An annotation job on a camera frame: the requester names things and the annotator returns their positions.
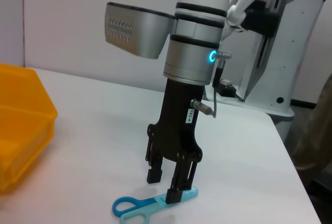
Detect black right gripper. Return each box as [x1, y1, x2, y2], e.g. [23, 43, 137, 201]
[145, 78, 205, 205]

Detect blue scissors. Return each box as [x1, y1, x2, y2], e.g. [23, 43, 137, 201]
[112, 186, 200, 224]

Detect grey right gripper cable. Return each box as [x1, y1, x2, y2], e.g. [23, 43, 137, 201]
[190, 50, 233, 120]

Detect small black box device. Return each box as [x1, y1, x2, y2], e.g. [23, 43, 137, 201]
[216, 78, 237, 97]

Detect yellow plastic bin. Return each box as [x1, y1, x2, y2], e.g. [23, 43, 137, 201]
[0, 63, 58, 195]

